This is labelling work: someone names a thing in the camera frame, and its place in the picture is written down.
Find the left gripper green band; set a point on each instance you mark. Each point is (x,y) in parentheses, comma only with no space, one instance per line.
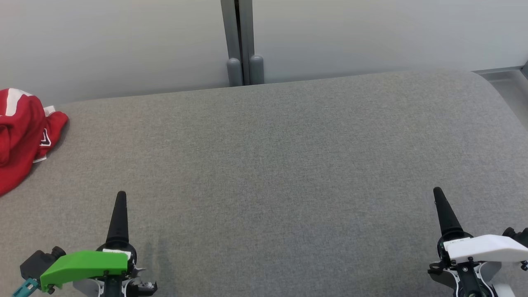
(86,264)

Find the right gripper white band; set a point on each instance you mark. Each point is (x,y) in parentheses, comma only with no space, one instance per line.
(482,247)

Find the red shirt with white sleeves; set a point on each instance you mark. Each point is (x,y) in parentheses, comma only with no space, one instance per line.
(20,136)

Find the grey fabric sofa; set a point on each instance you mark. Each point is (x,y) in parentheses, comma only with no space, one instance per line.
(264,165)

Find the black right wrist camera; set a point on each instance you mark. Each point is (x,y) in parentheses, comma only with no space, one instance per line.
(517,235)

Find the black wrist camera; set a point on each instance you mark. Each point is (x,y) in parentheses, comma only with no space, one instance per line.
(517,235)
(39,262)

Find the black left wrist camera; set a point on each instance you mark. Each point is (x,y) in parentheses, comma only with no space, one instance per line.
(39,262)

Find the grey metal floor rail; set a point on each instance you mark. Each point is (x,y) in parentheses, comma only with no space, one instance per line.
(499,70)

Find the grey door frame post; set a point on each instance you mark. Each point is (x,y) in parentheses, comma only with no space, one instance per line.
(231,29)

